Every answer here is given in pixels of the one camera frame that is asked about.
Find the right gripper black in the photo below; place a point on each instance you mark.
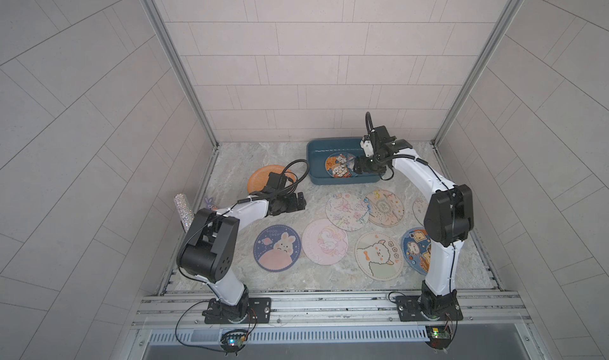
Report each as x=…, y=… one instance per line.
x=362, y=165

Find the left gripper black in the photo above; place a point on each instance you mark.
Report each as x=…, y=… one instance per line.
x=293, y=205

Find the blue bears picnic coaster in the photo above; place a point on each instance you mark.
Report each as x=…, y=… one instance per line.
x=341, y=165

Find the pink unicorn coaster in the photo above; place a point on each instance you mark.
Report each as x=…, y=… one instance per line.
x=323, y=243

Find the white butterfly floral coaster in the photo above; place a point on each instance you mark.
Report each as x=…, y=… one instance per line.
x=347, y=211

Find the teal plastic storage box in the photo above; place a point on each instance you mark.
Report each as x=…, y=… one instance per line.
x=320, y=149

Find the pink tulip flower coaster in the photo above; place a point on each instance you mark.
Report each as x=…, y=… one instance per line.
x=385, y=208

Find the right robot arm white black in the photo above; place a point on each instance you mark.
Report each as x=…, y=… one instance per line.
x=448, y=220

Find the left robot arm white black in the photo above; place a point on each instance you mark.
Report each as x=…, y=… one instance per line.
x=206, y=252

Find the orange round coaster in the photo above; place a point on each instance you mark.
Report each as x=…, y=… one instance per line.
x=258, y=180

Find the navy bunny planet coaster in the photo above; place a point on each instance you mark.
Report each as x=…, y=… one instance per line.
x=277, y=248

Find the cream alpaca coaster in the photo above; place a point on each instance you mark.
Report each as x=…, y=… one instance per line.
x=379, y=256

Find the blue toast bear coaster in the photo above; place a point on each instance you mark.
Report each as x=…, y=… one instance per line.
x=416, y=245

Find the glitter silver cylinder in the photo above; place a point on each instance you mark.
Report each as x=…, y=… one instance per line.
x=184, y=210

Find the left controller board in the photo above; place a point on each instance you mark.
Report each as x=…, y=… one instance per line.
x=233, y=341

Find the controller board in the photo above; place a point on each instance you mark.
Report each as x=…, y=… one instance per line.
x=440, y=338
x=233, y=341

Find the right controller board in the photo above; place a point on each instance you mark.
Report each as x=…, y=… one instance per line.
x=440, y=338

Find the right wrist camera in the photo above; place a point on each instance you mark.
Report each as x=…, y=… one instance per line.
x=367, y=147

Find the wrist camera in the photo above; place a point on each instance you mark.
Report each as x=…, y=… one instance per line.
x=367, y=147
x=275, y=182

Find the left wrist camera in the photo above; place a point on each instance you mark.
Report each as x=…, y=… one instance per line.
x=275, y=182

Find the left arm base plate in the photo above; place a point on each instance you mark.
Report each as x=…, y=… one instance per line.
x=254, y=310

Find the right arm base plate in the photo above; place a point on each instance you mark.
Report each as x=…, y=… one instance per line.
x=428, y=308

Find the aluminium frame rail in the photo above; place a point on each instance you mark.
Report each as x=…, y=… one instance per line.
x=329, y=318

